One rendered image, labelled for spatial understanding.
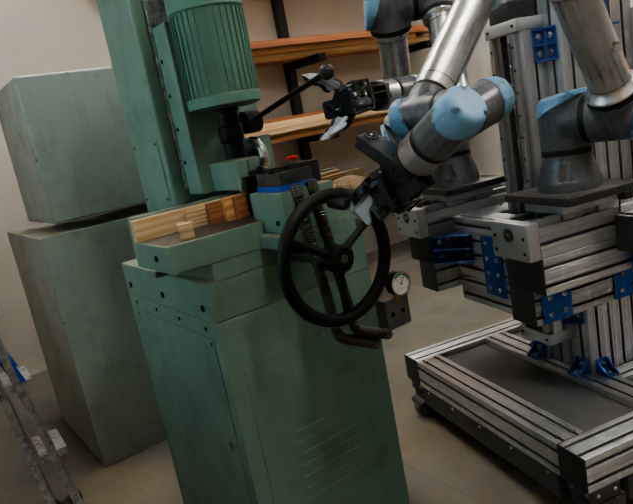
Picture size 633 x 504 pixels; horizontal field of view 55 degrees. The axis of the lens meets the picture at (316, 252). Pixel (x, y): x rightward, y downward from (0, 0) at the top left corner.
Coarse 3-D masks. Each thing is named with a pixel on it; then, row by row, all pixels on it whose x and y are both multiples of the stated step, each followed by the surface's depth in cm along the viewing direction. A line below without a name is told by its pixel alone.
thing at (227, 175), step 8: (232, 160) 150; (240, 160) 145; (248, 160) 146; (256, 160) 147; (216, 168) 152; (224, 168) 148; (232, 168) 145; (240, 168) 145; (248, 168) 146; (216, 176) 153; (224, 176) 150; (232, 176) 146; (240, 176) 145; (216, 184) 154; (224, 184) 151; (232, 184) 147; (240, 184) 145; (240, 192) 151
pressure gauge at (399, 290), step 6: (390, 276) 152; (396, 276) 152; (402, 276) 153; (408, 276) 154; (390, 282) 152; (396, 282) 152; (402, 282) 153; (408, 282) 155; (390, 288) 152; (396, 288) 152; (402, 288) 154; (408, 288) 154; (396, 294) 152; (402, 294) 153; (396, 300) 155
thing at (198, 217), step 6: (360, 168) 171; (336, 174) 166; (342, 174) 167; (348, 174) 169; (354, 174) 170; (360, 174) 171; (198, 210) 144; (204, 210) 144; (186, 216) 143; (192, 216) 143; (198, 216) 144; (204, 216) 145; (192, 222) 143; (198, 222) 144; (204, 222) 145
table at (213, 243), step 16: (224, 224) 140; (240, 224) 136; (256, 224) 135; (336, 224) 136; (160, 240) 135; (176, 240) 130; (192, 240) 127; (208, 240) 129; (224, 240) 131; (240, 240) 133; (256, 240) 135; (272, 240) 131; (304, 240) 131; (144, 256) 136; (160, 256) 128; (176, 256) 125; (192, 256) 127; (208, 256) 129; (224, 256) 131; (176, 272) 125
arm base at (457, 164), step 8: (456, 152) 189; (464, 152) 189; (448, 160) 190; (456, 160) 189; (464, 160) 189; (472, 160) 193; (440, 168) 191; (448, 168) 190; (456, 168) 189; (464, 168) 189; (472, 168) 190; (432, 176) 196; (440, 176) 191; (448, 176) 191; (456, 176) 189; (464, 176) 189; (472, 176) 190; (440, 184) 192; (448, 184) 190; (456, 184) 189
